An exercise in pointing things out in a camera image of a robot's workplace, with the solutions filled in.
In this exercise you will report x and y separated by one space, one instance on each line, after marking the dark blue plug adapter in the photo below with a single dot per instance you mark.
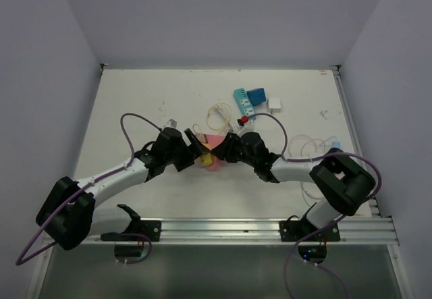
256 96

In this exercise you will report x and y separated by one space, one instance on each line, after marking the yellow usb charger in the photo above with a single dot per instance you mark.
206 160

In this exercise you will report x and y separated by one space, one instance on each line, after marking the teal power strip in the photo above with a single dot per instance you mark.
243 102

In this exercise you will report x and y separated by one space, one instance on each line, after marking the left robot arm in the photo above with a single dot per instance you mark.
68 214

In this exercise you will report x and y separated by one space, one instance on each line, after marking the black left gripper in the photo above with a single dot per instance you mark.
189 157

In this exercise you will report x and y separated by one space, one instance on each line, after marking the white usb charger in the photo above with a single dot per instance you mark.
274 105

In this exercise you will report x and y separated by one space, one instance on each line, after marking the light blue charger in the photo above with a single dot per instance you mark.
336 144

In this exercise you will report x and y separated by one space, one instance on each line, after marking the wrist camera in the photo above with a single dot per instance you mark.
245 124
171 123

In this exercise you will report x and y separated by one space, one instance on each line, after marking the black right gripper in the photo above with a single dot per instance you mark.
222 150

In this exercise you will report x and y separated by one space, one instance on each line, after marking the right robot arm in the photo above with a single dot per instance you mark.
344 184

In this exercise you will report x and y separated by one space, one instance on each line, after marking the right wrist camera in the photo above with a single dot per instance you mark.
245 124

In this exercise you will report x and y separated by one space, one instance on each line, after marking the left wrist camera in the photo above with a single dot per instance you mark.
171 123

